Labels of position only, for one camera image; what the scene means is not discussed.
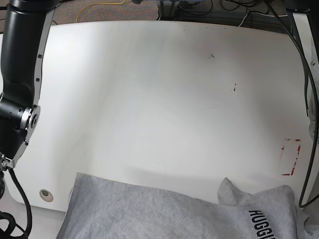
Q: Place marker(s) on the grey T-shirt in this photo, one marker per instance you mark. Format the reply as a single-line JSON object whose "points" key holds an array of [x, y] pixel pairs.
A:
{"points": [[104, 209]]}

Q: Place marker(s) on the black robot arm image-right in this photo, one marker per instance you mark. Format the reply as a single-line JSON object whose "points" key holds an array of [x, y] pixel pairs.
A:
{"points": [[308, 78]]}

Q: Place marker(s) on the black robot arm image-left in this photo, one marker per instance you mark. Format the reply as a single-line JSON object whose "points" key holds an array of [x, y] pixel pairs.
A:
{"points": [[25, 34]]}

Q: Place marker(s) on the red tape rectangle marking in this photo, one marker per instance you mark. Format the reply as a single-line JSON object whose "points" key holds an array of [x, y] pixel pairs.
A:
{"points": [[289, 156]]}

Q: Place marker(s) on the left table cable grommet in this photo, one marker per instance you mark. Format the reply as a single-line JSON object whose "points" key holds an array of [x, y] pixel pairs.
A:
{"points": [[46, 195]]}

